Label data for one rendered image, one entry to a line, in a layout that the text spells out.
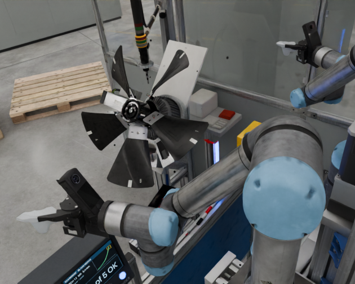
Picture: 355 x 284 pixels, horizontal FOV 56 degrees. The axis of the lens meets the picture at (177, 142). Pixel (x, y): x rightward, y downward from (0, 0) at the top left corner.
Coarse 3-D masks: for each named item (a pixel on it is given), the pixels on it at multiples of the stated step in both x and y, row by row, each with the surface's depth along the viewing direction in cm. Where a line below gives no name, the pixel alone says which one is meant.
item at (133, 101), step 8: (128, 104) 156; (136, 104) 154; (144, 104) 155; (152, 104) 161; (128, 112) 156; (136, 112) 153; (144, 112) 154; (152, 112) 160; (128, 120) 154; (136, 120) 152
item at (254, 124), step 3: (252, 123) 163; (255, 123) 163; (258, 123) 162; (249, 126) 161; (252, 126) 161; (255, 126) 161; (246, 129) 160; (249, 129) 159; (252, 129) 159; (243, 132) 158; (246, 132) 157; (240, 135) 156; (243, 135) 156; (237, 138) 156; (240, 138) 155; (237, 141) 158; (240, 141) 156; (237, 144) 158; (240, 144) 157
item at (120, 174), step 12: (132, 144) 157; (144, 144) 159; (120, 156) 157; (132, 156) 157; (144, 156) 158; (120, 168) 156; (132, 168) 156; (144, 168) 157; (108, 180) 158; (120, 180) 156; (132, 180) 156; (144, 180) 156
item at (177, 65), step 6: (180, 54) 152; (186, 54) 148; (174, 60) 155; (180, 60) 148; (186, 60) 144; (168, 66) 159; (174, 66) 149; (180, 66) 144; (186, 66) 142; (168, 72) 150; (174, 72) 146; (162, 78) 152; (168, 78) 146; (162, 84) 148
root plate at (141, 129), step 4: (132, 128) 158; (136, 128) 159; (140, 128) 159; (144, 128) 160; (128, 132) 158; (132, 132) 158; (140, 132) 159; (144, 132) 160; (128, 136) 157; (132, 136) 158; (136, 136) 159; (140, 136) 159; (144, 136) 160
